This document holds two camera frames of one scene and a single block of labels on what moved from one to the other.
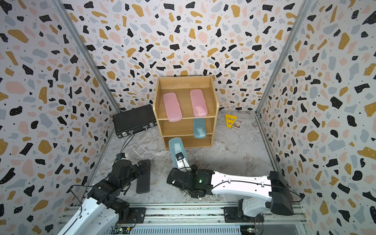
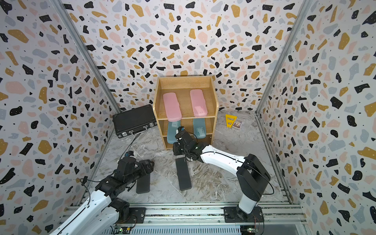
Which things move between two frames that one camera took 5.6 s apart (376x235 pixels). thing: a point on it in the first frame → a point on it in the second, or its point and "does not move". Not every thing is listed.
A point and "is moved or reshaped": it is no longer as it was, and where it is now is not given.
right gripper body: [191, 191] → [177, 150]
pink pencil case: [172, 106] does not move
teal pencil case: [176, 146] is moved or reshaped
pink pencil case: [199, 103] does not move
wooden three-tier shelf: [186, 107] does not move
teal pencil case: [199, 127] does not move
